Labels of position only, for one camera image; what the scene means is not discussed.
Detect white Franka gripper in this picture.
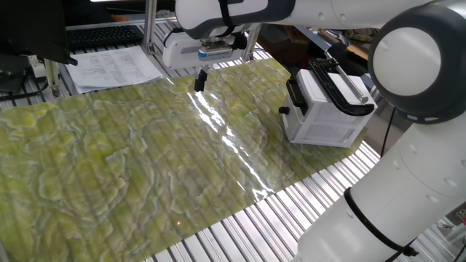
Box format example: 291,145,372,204
162,31,252,92

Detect white plastic drawer cabinet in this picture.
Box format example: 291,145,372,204
282,68,379,149

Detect printed paper sheets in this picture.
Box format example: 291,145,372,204
65,45,164,95

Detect black computer keyboard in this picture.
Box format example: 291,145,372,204
66,24,145,52

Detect green marble pattern mat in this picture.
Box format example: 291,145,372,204
0,57,367,262

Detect black C-clamp with steel screw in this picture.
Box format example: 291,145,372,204
308,50,376,117

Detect black computer monitor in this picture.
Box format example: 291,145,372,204
0,0,79,67

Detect upright aluminium frame post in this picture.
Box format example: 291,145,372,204
242,23,262,62
141,0,158,55

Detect horizontal aluminium frame rail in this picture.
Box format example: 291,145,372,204
65,12,179,32

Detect short aluminium post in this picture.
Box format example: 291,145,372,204
42,57,62,98

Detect thin black desk cable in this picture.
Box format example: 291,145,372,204
0,80,50,103

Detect black cable along robot arm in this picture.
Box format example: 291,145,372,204
162,0,419,262

